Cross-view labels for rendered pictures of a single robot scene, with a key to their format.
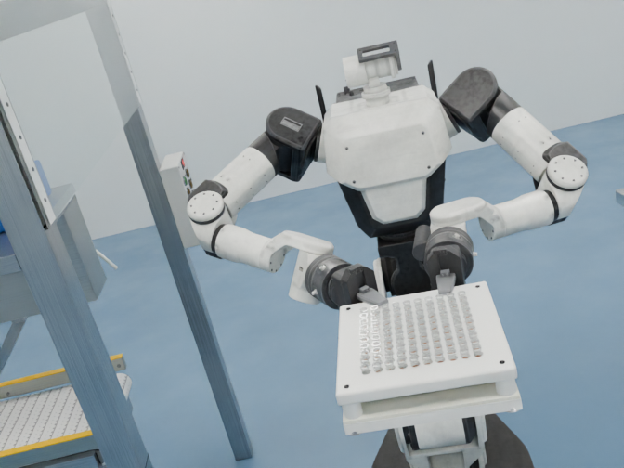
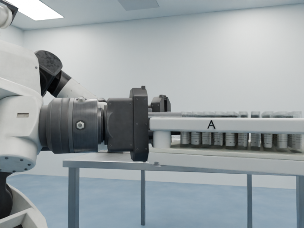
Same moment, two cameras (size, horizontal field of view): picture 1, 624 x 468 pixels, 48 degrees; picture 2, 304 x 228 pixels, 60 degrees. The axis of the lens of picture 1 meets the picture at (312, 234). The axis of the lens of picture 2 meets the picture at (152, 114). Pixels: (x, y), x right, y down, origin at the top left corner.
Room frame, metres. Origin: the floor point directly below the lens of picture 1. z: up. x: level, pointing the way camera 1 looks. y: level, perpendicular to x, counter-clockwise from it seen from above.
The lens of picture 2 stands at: (0.97, 0.37, 1.03)
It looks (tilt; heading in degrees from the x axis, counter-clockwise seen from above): 2 degrees up; 282
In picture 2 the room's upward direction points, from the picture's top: straight up
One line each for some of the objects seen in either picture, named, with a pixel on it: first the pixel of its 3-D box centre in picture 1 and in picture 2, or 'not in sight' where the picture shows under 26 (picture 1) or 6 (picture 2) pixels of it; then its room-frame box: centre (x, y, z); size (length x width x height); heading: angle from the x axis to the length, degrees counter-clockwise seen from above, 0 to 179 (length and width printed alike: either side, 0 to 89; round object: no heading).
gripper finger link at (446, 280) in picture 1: (445, 282); not in sight; (1.03, -0.19, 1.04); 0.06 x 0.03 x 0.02; 163
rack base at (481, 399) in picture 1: (423, 364); (239, 151); (0.92, -0.12, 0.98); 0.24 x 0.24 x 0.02; 81
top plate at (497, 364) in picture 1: (418, 338); (239, 124); (0.92, -0.12, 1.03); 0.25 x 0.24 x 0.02; 81
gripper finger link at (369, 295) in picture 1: (373, 295); (162, 113); (1.04, -0.07, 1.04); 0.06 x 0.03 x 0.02; 23
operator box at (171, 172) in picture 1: (184, 199); not in sight; (2.13, 0.36, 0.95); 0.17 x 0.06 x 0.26; 179
